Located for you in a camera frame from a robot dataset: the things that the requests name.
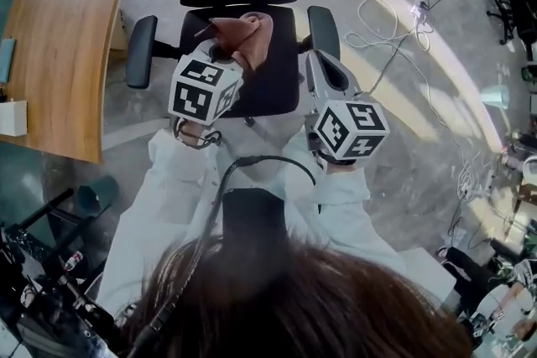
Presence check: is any red label bottle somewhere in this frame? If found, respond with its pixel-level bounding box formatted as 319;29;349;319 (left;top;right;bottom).
64;251;85;270

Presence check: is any white box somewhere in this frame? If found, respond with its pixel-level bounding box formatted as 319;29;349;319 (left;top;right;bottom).
0;99;29;137

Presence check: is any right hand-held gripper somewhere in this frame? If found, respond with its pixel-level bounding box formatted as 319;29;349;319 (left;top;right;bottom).
304;49;390;163

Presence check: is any black office chair armrest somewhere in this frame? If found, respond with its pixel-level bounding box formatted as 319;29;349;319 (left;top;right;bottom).
125;15;159;90
307;5;341;60

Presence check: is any teal notebook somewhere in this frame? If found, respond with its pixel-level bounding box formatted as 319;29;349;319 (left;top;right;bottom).
0;38;18;83

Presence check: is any black swivel chair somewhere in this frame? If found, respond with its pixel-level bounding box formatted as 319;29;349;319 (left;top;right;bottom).
485;0;537;52

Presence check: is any light teal bucket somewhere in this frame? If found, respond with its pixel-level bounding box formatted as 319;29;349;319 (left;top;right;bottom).
480;84;512;110

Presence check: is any white panel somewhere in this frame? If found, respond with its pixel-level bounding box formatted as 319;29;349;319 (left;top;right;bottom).
397;246;457;309

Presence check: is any dark teal waste bin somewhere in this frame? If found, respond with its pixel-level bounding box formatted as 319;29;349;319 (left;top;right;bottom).
77;174;119;219

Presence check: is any person's grey shirt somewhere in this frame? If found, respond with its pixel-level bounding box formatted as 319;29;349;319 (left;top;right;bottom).
209;112;320;198

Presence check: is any white power strip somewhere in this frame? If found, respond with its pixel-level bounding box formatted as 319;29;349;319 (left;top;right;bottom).
410;0;430;20

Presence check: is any brown cloth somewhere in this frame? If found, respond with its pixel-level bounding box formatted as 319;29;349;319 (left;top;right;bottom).
196;11;276;73

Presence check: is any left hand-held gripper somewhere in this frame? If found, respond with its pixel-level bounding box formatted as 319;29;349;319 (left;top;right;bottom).
167;38;245;126

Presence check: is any black chest pack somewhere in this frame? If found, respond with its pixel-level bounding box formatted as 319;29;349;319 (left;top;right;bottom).
221;187;288;252

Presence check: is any white floor cable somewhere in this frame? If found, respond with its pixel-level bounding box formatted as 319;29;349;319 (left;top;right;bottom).
344;0;435;55

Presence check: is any person's right forearm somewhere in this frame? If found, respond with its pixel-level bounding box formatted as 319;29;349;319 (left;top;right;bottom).
284;133;408;278

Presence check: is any black equipment rack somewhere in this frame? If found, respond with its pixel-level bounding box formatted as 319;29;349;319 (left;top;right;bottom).
0;187;121;358

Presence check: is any bundle of white cables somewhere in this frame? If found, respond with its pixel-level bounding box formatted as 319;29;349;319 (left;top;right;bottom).
455;148;498;200

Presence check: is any person's left forearm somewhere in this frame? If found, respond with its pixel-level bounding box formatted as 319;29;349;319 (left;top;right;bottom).
98;117;226;315

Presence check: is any black office chair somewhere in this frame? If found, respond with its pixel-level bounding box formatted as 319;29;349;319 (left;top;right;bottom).
125;0;341;130

